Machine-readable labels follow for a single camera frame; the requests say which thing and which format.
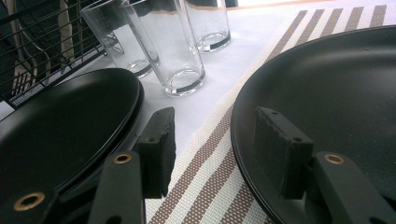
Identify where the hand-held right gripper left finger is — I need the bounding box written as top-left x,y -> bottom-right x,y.
88,106 -> 177,224

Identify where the striped woven placemat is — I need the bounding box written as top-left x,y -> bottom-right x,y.
144,3 -> 396,224

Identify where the clear drinking glass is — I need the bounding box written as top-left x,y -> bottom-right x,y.
120,0 -> 207,97
183,0 -> 232,53
80,0 -> 154,78

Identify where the black plate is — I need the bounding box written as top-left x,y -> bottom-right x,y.
0,67 -> 146,216
231,25 -> 396,224

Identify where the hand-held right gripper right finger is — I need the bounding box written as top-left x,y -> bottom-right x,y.
253,106 -> 396,224

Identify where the black wire cutlery basket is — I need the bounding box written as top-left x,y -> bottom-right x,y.
0,0 -> 125,108

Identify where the metal fork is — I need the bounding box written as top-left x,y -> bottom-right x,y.
5,0 -> 35,98

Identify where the metal knife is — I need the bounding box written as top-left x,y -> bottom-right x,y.
59,0 -> 76,63

